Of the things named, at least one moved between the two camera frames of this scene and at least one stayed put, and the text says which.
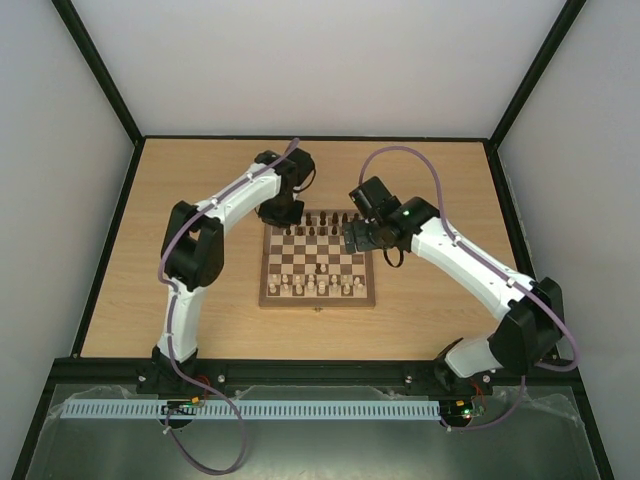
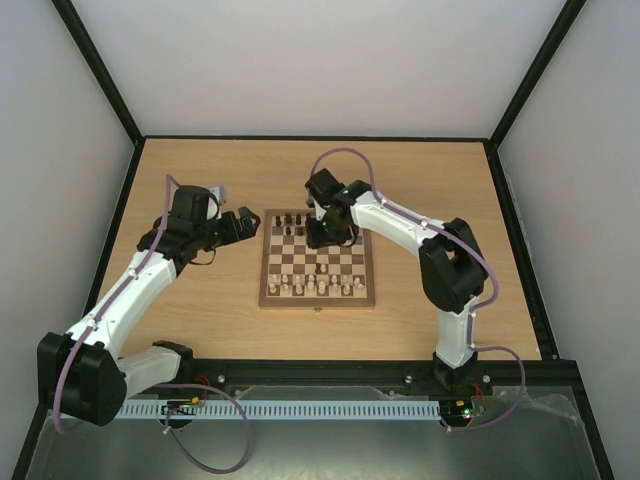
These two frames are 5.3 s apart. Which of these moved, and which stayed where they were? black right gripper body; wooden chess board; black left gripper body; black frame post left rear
Moved: black right gripper body; black left gripper body
Stayed: black frame post left rear; wooden chess board
